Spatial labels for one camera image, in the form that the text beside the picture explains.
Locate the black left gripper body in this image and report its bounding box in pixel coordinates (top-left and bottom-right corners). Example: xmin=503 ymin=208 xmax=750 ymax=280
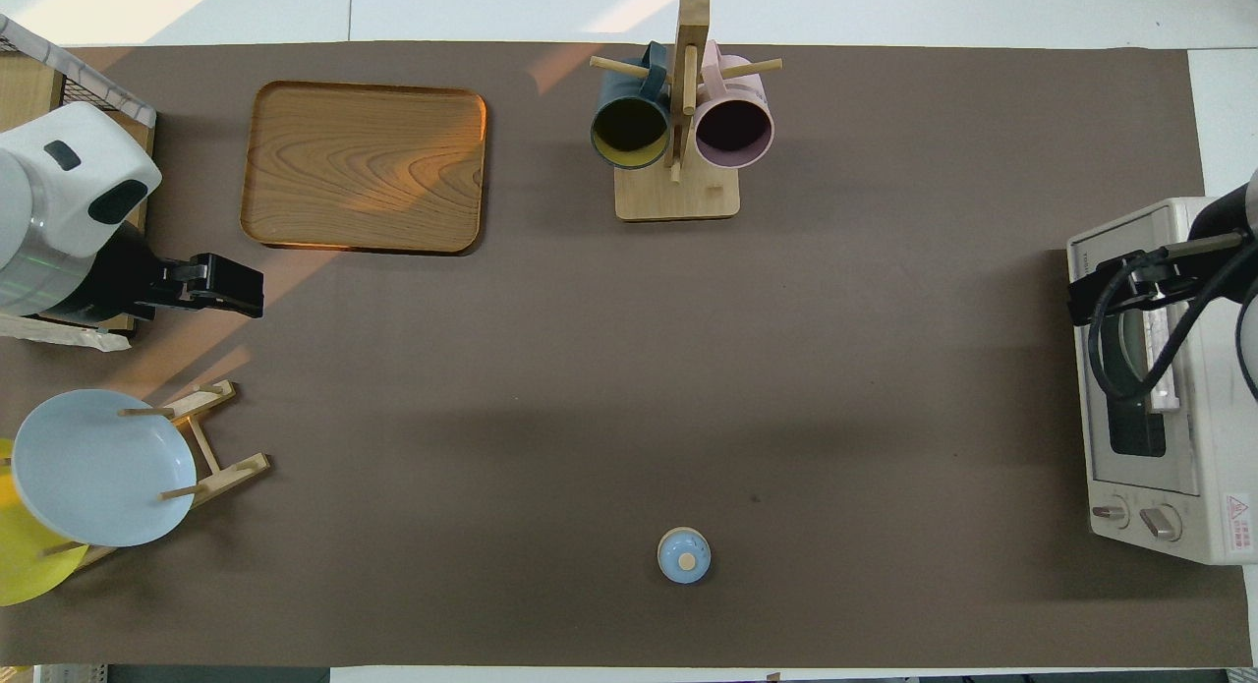
xmin=147 ymin=254 xmax=264 ymax=319

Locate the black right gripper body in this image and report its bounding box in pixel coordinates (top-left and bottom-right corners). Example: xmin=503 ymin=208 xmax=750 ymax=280
xmin=1069 ymin=254 xmax=1195 ymax=327

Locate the toaster oven glass door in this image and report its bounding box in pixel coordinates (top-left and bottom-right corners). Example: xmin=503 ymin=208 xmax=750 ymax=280
xmin=1069 ymin=199 xmax=1202 ymax=497

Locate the white toaster oven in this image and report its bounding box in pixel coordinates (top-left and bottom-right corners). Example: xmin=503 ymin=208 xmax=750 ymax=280
xmin=1067 ymin=197 xmax=1258 ymax=566

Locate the wooden serving tray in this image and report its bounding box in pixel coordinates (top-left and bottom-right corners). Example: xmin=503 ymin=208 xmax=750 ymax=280
xmin=240 ymin=81 xmax=488 ymax=256

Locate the wooden plate rack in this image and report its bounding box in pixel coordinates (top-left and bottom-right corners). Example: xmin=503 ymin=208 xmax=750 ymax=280
xmin=39 ymin=379 xmax=272 ymax=573

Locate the light blue plate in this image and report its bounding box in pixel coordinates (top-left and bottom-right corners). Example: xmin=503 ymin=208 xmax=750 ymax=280
xmin=12 ymin=389 xmax=198 ymax=548

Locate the brown table mat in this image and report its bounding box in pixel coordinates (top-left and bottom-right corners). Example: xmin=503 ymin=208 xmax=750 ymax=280
xmin=0 ymin=41 xmax=1254 ymax=669

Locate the yellow plate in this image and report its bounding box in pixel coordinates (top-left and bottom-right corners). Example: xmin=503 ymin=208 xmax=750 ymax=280
xmin=0 ymin=438 xmax=89 ymax=607

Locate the pink mug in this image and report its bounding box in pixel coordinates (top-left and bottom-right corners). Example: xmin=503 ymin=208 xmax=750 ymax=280
xmin=693 ymin=41 xmax=775 ymax=170

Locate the wooden mug tree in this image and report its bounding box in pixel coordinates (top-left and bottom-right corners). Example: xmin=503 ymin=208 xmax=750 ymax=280
xmin=590 ymin=0 xmax=784 ymax=222

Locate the dark blue mug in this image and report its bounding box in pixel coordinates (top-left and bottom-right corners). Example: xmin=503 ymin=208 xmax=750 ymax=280
xmin=590 ymin=42 xmax=672 ymax=171

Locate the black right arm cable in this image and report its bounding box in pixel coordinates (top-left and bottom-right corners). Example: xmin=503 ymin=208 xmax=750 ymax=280
xmin=1086 ymin=254 xmax=1258 ymax=405

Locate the wire basket wooden shelf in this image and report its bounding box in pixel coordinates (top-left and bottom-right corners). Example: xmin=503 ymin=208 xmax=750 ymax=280
xmin=0 ymin=15 xmax=158 ymax=352

